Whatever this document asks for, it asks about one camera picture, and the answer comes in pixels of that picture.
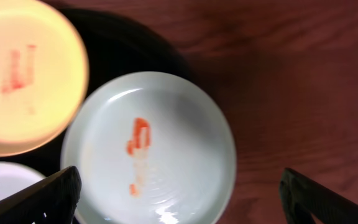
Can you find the yellow dirty plate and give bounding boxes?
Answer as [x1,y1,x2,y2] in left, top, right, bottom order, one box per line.
[0,1,89,157]

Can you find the light blue plate front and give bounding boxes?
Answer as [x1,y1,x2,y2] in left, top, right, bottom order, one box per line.
[0,162,45,200]

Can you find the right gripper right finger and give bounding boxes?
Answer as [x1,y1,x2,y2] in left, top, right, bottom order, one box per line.
[279,168,358,224]

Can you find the light blue plate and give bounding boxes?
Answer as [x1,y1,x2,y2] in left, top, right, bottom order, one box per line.
[61,72,236,223]
[0,162,45,200]

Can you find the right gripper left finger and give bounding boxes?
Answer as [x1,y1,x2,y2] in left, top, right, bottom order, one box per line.
[0,166,81,224]

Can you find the black round serving tray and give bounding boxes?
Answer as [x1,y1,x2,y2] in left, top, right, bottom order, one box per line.
[8,7,191,178]

